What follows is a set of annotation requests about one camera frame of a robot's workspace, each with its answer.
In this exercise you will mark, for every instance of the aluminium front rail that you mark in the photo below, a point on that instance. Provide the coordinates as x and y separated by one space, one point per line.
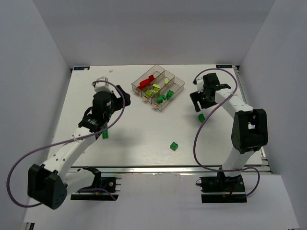
261 169

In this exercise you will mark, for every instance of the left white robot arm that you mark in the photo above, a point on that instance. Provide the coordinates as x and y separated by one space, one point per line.
49 183

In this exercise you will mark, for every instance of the long green lego brick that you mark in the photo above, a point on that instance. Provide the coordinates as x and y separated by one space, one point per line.
105 134

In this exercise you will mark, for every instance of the middle clear plastic bin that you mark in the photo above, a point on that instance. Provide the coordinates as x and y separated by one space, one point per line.
161 79

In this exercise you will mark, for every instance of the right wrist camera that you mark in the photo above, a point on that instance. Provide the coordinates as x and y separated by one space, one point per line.
200 85

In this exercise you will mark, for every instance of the left blue label sticker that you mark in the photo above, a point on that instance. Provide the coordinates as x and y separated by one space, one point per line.
81 68

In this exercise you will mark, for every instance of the clear plastic bin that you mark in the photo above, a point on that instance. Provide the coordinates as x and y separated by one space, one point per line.
161 79
176 85
155 70

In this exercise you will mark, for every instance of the small lime lego brick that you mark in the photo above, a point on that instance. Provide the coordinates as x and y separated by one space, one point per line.
156 90

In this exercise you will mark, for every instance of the green lego brick bottom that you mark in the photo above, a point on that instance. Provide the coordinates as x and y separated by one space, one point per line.
173 146

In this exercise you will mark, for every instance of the red L lego stack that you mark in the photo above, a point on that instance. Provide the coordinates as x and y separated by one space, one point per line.
146 82

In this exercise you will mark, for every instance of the right blue label sticker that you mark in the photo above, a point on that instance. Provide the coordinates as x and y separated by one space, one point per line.
224 66

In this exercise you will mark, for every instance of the blue label sticker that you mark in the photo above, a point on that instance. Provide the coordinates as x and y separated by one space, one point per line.
224 66
81 68

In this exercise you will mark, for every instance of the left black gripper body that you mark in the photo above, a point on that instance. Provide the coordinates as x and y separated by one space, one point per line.
123 97

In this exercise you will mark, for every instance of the far clear plastic bin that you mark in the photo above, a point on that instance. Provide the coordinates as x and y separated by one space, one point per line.
155 70

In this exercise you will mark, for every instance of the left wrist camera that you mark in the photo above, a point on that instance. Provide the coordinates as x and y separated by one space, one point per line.
101 85

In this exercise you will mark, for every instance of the green lego from stack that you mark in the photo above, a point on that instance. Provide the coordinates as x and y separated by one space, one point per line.
169 94

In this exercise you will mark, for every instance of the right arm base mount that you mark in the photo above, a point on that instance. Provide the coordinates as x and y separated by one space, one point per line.
220 189

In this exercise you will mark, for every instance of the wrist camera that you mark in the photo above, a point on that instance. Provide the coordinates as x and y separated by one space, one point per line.
200 85
101 85

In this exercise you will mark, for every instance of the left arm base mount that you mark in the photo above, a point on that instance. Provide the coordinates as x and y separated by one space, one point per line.
89 184

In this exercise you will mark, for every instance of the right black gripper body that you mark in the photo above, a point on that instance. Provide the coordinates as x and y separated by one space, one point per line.
201 99

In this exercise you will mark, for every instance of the near clear plastic bin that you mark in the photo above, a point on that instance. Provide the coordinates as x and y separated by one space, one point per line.
176 85

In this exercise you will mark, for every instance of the small green square lego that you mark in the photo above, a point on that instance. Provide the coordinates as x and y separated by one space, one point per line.
161 98

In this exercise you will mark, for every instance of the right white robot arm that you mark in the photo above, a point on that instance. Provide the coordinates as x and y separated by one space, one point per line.
249 129

